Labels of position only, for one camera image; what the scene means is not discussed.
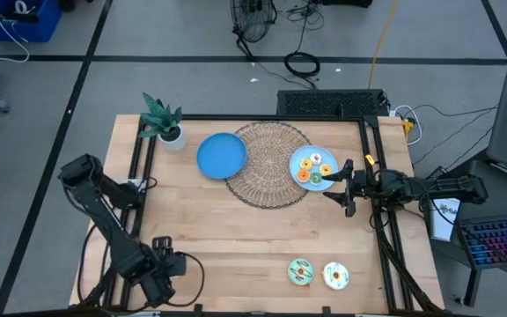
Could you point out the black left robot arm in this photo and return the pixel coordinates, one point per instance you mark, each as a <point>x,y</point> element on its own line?
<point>104,211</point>

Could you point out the light blue plate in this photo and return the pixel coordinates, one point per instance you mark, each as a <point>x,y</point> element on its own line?
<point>329,154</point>

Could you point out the dark blue plate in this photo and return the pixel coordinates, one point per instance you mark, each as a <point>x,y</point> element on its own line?
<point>221,155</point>

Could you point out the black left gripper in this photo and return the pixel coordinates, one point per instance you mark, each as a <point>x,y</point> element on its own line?
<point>167,265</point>

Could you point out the yellow tag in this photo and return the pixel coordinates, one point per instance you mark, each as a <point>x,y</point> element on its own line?
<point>369,159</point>

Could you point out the white printed paper sheet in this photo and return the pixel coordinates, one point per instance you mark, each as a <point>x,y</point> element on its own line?
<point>445,218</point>

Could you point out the small yellow-sprinkled donut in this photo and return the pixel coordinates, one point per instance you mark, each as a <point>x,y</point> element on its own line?
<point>303,164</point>

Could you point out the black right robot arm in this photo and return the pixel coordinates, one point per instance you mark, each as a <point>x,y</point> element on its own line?
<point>447,189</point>

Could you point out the black computer tower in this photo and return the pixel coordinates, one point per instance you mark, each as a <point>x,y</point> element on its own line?
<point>330,102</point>

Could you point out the white plant pot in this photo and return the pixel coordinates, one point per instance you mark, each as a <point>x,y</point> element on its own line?
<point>176,143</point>

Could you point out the blue storage bin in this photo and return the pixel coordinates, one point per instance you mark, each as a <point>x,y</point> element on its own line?
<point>38,26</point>

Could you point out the backlit rainbow keyboard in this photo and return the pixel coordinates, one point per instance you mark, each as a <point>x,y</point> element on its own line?
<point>500,242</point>

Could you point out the green snake plant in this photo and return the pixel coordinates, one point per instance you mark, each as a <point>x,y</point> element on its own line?
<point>161,119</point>

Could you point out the small green-iced donut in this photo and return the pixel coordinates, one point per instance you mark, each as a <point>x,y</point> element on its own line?
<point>312,178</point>

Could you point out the small orange-sprinkled donut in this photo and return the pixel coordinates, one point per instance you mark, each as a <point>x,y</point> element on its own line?
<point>300,175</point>

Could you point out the black floor fan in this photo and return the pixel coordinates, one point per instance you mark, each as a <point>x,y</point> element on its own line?
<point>253,17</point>

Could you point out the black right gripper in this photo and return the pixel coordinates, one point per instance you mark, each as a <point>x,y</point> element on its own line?
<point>363,185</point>

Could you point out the large teal-iced donut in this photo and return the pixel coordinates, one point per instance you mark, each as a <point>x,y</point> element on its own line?
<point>295,273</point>

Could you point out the black desk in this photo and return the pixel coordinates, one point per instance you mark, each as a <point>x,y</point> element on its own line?
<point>500,202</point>

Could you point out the small white pink-sprinkled donut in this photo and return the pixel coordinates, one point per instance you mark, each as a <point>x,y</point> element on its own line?
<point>313,158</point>

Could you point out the round woven placemat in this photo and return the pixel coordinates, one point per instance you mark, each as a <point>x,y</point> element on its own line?
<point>266,180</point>

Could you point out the black aluminium table frame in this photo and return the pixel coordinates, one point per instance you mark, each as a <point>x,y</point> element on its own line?
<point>280,117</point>

